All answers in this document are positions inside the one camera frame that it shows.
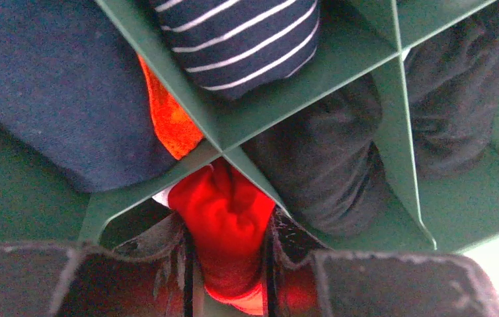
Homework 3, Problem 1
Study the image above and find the dark blue rolled sock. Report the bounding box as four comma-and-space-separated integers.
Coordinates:
0, 1, 176, 193

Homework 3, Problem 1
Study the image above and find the black rolled sock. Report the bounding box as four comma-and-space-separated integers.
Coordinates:
404, 1, 499, 179

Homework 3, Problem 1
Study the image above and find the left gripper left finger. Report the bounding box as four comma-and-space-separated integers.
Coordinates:
0, 214, 193, 316

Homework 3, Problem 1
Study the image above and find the red white underwear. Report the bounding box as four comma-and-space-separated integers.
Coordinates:
153, 158, 276, 316

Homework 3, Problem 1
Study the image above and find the black underwear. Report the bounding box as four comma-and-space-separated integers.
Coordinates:
243, 74, 389, 236

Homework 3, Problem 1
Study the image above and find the dark striped rolled sock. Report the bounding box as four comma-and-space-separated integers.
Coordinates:
149, 0, 321, 100

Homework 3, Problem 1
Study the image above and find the green compartment organizer tray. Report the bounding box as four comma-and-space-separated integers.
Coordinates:
0, 1, 499, 252

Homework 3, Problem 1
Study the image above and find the orange rolled sock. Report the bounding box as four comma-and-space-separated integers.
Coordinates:
138, 56, 204, 160

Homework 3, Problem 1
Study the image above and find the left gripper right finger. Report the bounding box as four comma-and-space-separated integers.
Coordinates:
266, 209, 499, 316

